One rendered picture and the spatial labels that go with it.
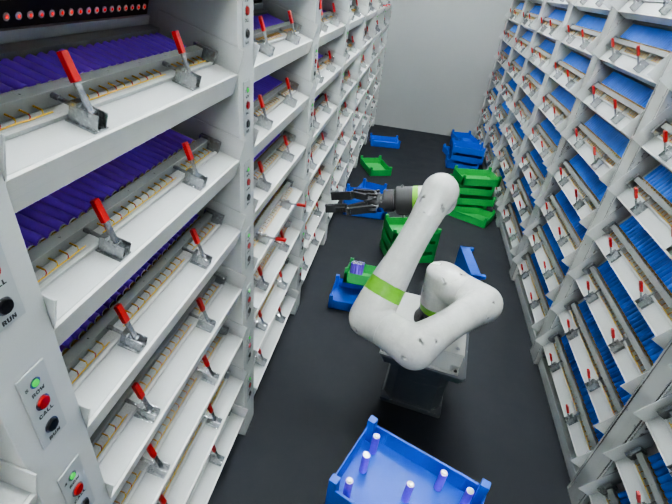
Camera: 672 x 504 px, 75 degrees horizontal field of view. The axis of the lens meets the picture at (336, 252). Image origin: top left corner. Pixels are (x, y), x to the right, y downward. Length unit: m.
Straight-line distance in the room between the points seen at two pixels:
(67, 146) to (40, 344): 0.23
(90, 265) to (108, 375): 0.20
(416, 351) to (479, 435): 0.81
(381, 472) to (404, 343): 0.32
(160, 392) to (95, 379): 0.24
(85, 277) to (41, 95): 0.24
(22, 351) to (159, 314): 0.35
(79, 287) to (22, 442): 0.19
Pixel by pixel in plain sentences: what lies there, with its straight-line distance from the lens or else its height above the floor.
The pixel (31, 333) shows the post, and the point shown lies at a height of 1.09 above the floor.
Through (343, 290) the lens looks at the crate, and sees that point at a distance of 2.40.
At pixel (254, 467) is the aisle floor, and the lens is 1.70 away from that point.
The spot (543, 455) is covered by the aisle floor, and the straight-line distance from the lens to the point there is 2.00.
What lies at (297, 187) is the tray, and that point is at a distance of 1.84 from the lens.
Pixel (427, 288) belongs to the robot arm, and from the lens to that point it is 1.60.
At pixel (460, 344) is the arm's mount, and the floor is 0.38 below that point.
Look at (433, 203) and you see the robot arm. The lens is 1.27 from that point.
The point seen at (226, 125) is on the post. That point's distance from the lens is 1.06.
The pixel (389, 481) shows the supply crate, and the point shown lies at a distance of 1.15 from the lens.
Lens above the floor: 1.46
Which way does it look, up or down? 32 degrees down
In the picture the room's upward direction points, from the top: 7 degrees clockwise
